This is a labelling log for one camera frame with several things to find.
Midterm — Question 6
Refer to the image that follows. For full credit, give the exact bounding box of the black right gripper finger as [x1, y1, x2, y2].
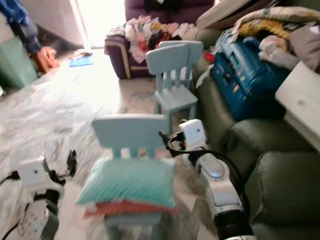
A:
[157, 129, 173, 151]

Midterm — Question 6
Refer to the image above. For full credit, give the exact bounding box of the teal dotted plush pillow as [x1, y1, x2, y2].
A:
[75, 157, 177, 208]

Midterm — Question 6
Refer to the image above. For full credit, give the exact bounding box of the pink plush pillow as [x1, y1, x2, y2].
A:
[82, 199, 178, 218]

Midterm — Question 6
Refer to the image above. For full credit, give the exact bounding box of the purple sofa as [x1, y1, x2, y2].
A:
[104, 0, 216, 81]

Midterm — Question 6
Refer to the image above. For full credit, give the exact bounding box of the light blue child chair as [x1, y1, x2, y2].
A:
[146, 43, 199, 132]
[91, 114, 168, 240]
[159, 40, 205, 68]

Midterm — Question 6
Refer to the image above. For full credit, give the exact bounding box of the small red object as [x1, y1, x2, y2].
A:
[204, 50, 216, 63]

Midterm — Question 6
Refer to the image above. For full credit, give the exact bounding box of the blue plastic case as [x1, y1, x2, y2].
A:
[210, 30, 293, 121]

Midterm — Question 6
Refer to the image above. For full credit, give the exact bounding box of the blue flat floor item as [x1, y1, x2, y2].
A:
[68, 50, 95, 69]

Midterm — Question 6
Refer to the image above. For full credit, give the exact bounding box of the pile of mixed clothes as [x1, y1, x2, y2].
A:
[107, 16, 198, 64]

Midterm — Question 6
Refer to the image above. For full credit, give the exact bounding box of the orange bundle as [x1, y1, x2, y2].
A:
[32, 46, 61, 75]

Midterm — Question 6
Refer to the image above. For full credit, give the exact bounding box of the green box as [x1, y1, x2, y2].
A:
[0, 36, 40, 92]

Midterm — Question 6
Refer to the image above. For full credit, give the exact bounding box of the pale pink cloth bundle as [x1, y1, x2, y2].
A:
[259, 35, 298, 71]

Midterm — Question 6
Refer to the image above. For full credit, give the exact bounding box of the beige cushion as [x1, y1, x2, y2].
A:
[196, 0, 278, 30]

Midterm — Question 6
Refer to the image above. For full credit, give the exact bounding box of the yellow cloth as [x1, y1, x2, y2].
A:
[237, 19, 293, 41]

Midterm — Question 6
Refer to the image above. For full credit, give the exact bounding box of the person in blue clothes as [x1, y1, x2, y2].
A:
[0, 0, 43, 56]

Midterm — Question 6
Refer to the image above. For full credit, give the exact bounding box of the grey cloth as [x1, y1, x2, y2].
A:
[289, 22, 320, 76]

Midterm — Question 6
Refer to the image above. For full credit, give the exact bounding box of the folded patterned blanket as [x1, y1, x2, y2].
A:
[230, 6, 320, 41]

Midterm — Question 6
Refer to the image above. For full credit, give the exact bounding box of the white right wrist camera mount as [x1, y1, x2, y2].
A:
[178, 119, 207, 166]

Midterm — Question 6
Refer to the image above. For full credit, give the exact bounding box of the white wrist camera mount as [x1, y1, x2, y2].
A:
[18, 156, 65, 201]
[178, 119, 207, 166]

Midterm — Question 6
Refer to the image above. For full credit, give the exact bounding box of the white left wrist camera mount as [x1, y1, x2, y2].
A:
[18, 156, 65, 201]

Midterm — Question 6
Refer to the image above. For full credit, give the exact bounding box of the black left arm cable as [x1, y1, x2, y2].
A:
[2, 222, 22, 240]
[0, 170, 22, 187]

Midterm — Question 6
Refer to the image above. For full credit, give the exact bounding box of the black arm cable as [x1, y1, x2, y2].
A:
[0, 170, 22, 187]
[177, 146, 248, 202]
[2, 222, 22, 240]

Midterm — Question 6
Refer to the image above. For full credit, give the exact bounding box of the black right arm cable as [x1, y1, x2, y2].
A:
[177, 146, 248, 202]

